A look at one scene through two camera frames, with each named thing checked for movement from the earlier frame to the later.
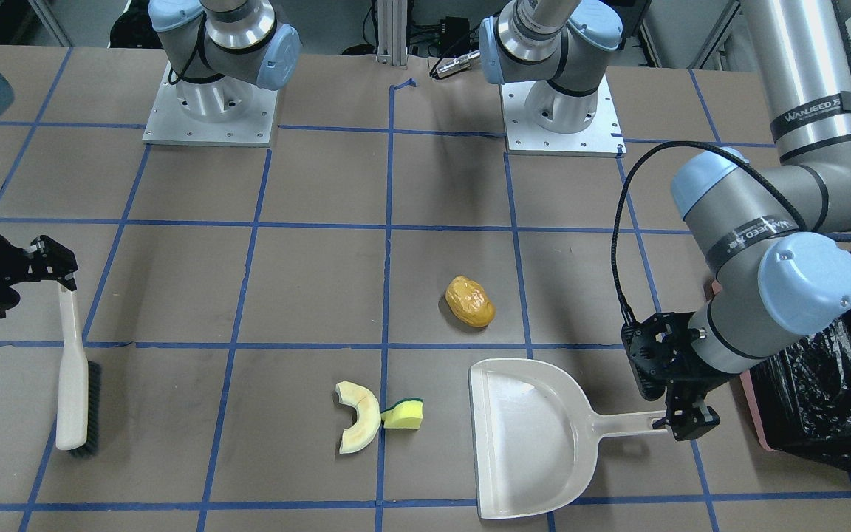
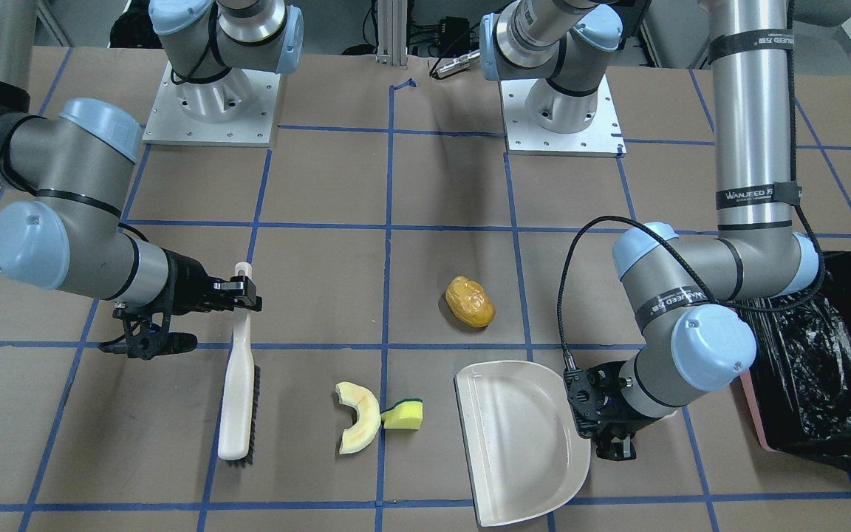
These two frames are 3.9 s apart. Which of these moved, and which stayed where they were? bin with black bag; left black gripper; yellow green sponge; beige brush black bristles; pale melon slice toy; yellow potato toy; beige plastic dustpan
Moved: left black gripper; beige brush black bristles; beige plastic dustpan
Stayed: bin with black bag; yellow green sponge; yellow potato toy; pale melon slice toy
